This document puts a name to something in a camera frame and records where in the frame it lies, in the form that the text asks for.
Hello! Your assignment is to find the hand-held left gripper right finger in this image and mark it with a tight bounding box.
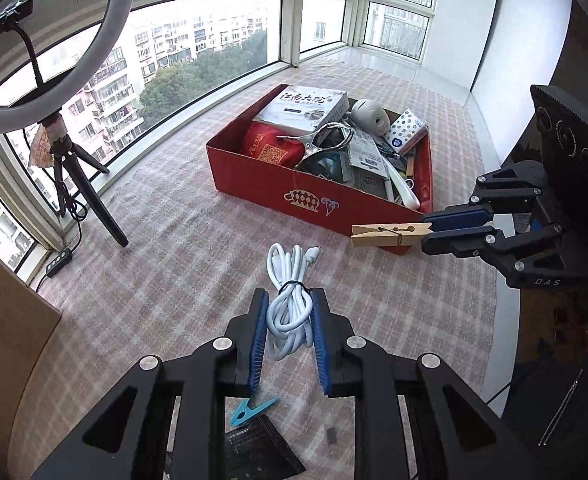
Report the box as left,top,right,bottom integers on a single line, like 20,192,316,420
310,287,545,480

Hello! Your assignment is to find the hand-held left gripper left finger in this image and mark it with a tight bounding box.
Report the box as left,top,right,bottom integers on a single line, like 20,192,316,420
31,287,271,480

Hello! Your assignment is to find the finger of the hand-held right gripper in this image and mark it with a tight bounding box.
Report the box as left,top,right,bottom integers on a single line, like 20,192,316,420
420,222,565,273
422,160,545,233

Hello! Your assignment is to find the white usb cable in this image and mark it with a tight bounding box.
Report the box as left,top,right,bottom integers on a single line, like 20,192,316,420
265,242,322,360

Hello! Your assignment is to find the wooden clothespin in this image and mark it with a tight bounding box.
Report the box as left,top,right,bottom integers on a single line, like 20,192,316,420
350,221,433,248

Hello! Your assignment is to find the red cardboard box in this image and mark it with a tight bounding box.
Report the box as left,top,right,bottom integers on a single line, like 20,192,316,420
205,84,433,256

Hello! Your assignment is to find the white plastic shoehorn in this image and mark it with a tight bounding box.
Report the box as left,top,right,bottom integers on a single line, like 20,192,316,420
381,157,421,209

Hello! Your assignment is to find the teal plastic clothespin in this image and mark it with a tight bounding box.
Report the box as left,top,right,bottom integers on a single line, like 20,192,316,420
230,397,279,427

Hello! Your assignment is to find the star patterned small box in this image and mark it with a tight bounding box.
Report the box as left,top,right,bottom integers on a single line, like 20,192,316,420
385,108,429,153

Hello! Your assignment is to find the grey printed packet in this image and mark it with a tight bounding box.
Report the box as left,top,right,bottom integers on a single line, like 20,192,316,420
346,135,389,181

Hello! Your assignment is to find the black pouch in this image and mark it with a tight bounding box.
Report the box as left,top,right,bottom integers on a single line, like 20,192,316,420
224,416,307,480

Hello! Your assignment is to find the teal grey bundle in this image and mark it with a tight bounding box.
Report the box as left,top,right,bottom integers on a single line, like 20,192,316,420
301,152,347,178

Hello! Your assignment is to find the large metal clip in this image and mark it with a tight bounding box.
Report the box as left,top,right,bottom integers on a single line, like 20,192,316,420
276,121,357,171

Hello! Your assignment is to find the red fabric pouch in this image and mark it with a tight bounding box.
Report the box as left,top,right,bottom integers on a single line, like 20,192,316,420
244,121,307,168

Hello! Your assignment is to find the white printed box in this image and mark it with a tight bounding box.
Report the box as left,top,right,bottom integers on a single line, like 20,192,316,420
253,85,349,131

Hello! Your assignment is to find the person's dark jacket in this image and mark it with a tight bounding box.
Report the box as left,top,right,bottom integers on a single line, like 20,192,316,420
499,300,588,480

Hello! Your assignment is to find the black inline remote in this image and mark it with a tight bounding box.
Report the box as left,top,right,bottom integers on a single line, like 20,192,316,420
44,247,73,278

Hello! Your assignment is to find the black tripod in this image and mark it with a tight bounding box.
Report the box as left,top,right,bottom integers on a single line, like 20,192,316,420
38,110,129,247

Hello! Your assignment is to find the light oak board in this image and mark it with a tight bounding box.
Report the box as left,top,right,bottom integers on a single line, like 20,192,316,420
0,232,62,461

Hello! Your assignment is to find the red printed paper tag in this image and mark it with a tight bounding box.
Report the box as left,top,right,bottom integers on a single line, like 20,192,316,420
26,122,72,168

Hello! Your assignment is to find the black phone holder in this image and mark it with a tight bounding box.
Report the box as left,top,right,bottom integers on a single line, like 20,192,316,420
0,0,49,121

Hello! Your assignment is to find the small white camera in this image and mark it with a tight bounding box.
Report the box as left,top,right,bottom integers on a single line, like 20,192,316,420
346,100,392,137

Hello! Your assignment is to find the white ring light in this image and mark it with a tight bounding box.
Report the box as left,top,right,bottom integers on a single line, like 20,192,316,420
0,0,137,133

